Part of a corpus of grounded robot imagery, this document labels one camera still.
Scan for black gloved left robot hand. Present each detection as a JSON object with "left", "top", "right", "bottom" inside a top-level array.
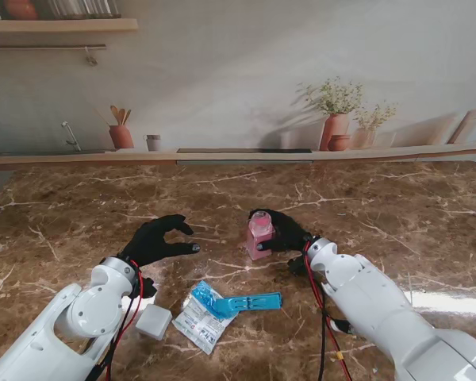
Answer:
[{"left": 121, "top": 214, "right": 202, "bottom": 269}]

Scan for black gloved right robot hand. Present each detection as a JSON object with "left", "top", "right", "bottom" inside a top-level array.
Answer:
[{"left": 248, "top": 208, "right": 313, "bottom": 255}]

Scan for clear square bottle pink seasoning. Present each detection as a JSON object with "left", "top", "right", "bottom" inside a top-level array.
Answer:
[{"left": 244, "top": 210, "right": 278, "bottom": 262}]

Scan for blue plastic bag clip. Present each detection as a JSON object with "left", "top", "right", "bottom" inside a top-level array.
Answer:
[{"left": 215, "top": 291, "right": 282, "bottom": 319}]

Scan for white square bottle cap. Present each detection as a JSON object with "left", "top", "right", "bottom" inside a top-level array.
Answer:
[{"left": 135, "top": 303, "right": 174, "bottom": 341}]

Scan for blue white seasoning refill bag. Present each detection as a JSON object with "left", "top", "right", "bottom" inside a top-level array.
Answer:
[{"left": 171, "top": 280, "right": 239, "bottom": 356}]

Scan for small round terracotta pot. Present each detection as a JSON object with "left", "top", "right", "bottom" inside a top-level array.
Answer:
[{"left": 327, "top": 133, "right": 352, "bottom": 152}]

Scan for terracotta pot with wooden utensils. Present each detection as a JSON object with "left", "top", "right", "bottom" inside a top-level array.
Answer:
[{"left": 109, "top": 105, "right": 136, "bottom": 150}]

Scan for tall terracotta vase with flowers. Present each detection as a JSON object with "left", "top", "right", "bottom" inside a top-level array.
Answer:
[{"left": 297, "top": 77, "right": 364, "bottom": 152}]

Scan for pale vase with plant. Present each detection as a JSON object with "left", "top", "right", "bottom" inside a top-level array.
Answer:
[{"left": 351, "top": 102, "right": 397, "bottom": 150}]

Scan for metal faucet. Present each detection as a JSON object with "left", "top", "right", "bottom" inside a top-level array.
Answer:
[{"left": 60, "top": 121, "right": 83, "bottom": 152}]

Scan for row of glass jars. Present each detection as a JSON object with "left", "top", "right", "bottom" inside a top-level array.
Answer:
[{"left": 47, "top": 0, "right": 122, "bottom": 20}]

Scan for orange pot on shelf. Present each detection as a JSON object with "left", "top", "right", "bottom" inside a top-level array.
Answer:
[{"left": 3, "top": 0, "right": 39, "bottom": 21}]

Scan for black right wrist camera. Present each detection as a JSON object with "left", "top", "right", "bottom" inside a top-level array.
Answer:
[{"left": 287, "top": 256, "right": 309, "bottom": 278}]

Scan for red black left arm cables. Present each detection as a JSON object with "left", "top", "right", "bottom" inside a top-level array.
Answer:
[{"left": 89, "top": 260, "right": 144, "bottom": 381}]

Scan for red black arm cables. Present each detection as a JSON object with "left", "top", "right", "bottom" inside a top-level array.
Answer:
[
  {"left": 89, "top": 260, "right": 144, "bottom": 381},
  {"left": 304, "top": 245, "right": 355, "bottom": 381}
]

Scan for red black right arm cables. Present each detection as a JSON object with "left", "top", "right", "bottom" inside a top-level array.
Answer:
[{"left": 304, "top": 245, "right": 355, "bottom": 381}]

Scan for metal hanging rail with hook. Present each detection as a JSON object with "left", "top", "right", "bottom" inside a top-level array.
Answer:
[{"left": 0, "top": 44, "right": 107, "bottom": 67}]

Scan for wooden wall shelf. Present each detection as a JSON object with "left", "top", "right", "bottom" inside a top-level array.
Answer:
[{"left": 0, "top": 17, "right": 139, "bottom": 35}]

